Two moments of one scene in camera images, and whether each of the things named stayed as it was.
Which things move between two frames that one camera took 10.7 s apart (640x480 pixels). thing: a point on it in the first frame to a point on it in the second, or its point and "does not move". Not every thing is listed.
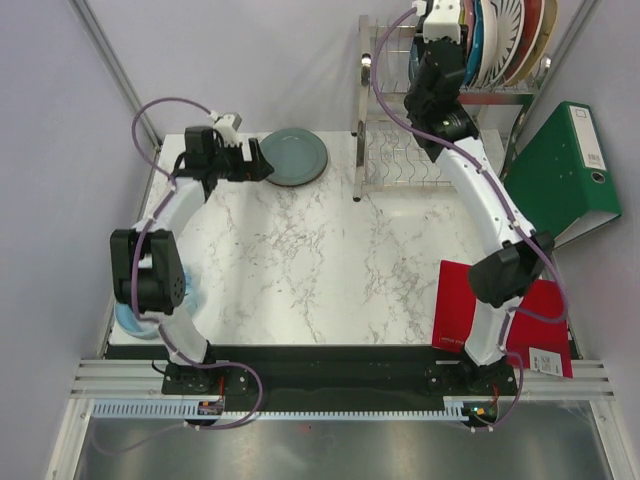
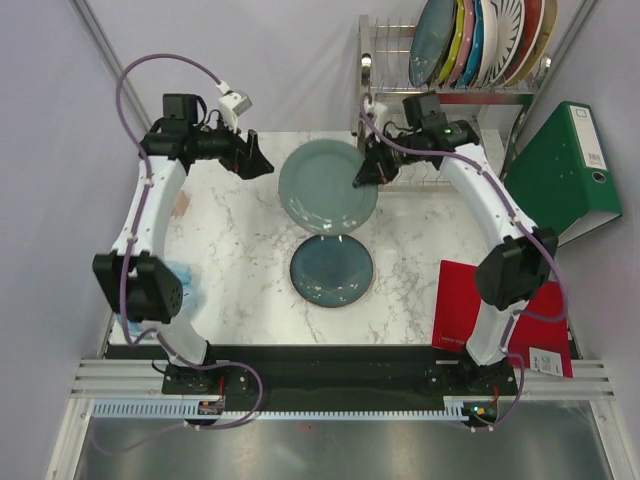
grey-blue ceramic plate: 296,156 to 317,192
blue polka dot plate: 475,45 does not move
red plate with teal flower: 532,19 does not move
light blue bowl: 129,326 does not move
